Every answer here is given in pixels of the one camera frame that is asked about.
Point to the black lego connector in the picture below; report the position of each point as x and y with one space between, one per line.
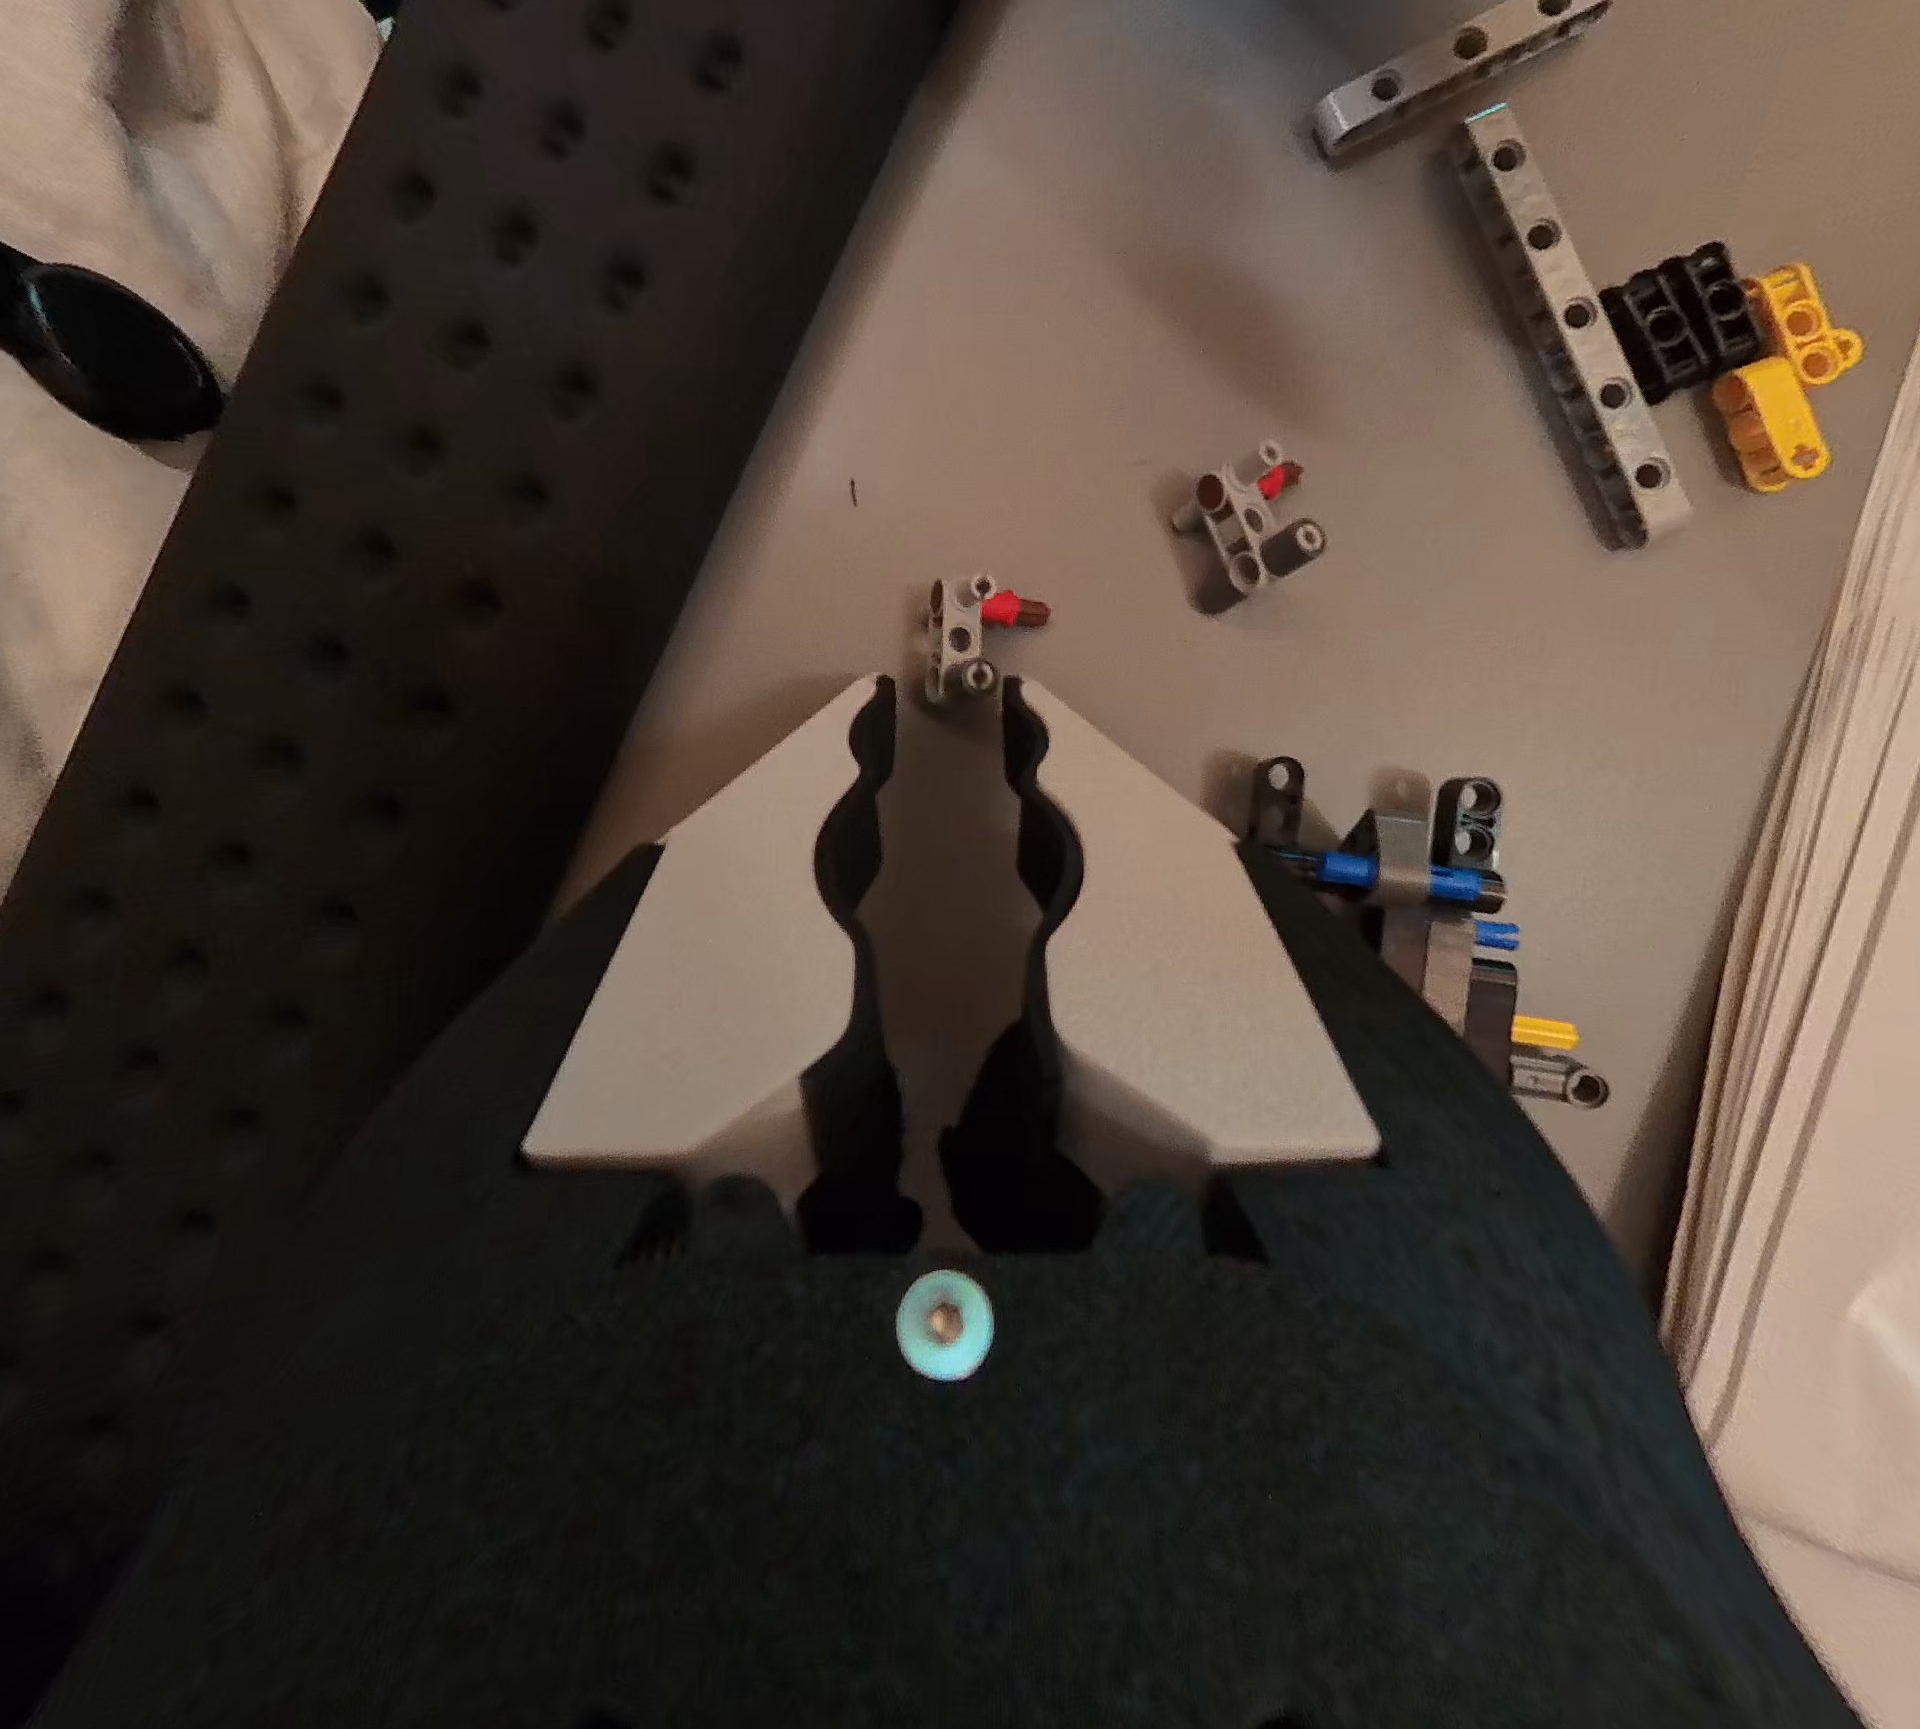
1679 319

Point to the small grey connector red pin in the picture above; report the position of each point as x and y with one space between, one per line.
955 641

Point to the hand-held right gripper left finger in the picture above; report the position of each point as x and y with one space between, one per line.
705 979

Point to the short grey lego beam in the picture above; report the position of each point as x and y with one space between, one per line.
1462 56

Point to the long grey lego beam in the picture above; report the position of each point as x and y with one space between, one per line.
1567 319

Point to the lego instruction booklet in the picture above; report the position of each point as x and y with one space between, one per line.
1831 1009

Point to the large grey connector assembly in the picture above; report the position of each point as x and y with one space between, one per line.
1238 529

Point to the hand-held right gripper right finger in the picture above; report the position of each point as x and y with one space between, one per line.
1200 993

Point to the lego car chassis model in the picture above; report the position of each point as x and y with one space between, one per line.
1410 868

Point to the black badge reel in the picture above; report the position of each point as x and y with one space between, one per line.
106 356

